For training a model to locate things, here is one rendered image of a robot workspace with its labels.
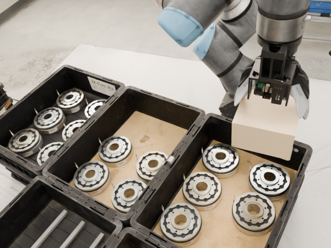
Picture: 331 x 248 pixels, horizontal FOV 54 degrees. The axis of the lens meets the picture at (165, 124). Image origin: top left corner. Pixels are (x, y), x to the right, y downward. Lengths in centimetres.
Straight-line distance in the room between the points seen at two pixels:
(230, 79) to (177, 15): 60
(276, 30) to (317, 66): 218
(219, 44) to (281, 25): 58
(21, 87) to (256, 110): 251
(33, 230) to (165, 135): 46
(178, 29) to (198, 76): 90
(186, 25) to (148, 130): 57
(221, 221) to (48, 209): 48
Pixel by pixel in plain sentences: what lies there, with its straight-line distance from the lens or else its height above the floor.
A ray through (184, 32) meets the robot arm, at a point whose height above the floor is 132.
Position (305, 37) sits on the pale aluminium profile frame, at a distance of 278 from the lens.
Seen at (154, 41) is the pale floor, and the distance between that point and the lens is 304.
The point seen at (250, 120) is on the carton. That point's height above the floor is 112.
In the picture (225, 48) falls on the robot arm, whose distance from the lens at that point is 110.
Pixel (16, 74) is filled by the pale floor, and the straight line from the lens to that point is 320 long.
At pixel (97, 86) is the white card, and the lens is 120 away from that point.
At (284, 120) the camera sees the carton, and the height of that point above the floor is 112.
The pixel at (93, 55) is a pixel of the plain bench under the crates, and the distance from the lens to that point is 172.
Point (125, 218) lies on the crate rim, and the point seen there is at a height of 93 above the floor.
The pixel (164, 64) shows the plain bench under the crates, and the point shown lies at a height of 70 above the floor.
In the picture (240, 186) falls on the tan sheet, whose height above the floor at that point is 83.
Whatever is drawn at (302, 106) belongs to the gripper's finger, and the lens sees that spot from 67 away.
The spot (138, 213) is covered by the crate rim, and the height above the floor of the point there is 93.
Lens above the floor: 160
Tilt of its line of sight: 46 degrees down
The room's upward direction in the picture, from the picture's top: 11 degrees counter-clockwise
